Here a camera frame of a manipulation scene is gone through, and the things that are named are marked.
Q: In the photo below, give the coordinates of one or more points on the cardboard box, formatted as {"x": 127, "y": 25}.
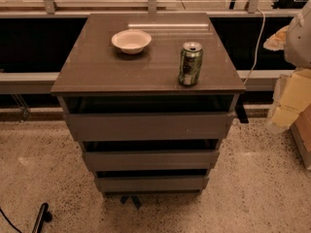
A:
{"x": 301, "y": 130}

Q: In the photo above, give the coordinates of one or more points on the white paper bowl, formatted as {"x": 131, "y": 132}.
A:
{"x": 131, "y": 41}

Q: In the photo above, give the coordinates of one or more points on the black floor stand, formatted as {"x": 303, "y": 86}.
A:
{"x": 43, "y": 216}

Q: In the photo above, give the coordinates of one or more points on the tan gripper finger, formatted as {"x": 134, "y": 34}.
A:
{"x": 277, "y": 40}

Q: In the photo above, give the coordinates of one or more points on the grey drawer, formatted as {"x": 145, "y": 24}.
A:
{"x": 151, "y": 184}
{"x": 142, "y": 127}
{"x": 149, "y": 160}

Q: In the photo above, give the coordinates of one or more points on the grey drawer cabinet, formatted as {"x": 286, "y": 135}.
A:
{"x": 98, "y": 78}

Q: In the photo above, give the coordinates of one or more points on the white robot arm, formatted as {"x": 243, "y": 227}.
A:
{"x": 292, "y": 94}

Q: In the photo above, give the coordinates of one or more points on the grey top drawer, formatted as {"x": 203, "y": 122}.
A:
{"x": 142, "y": 127}

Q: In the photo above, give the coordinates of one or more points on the grey bottom drawer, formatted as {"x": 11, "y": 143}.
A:
{"x": 151, "y": 184}

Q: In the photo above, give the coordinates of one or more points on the green soda can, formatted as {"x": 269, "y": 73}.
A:
{"x": 190, "y": 63}

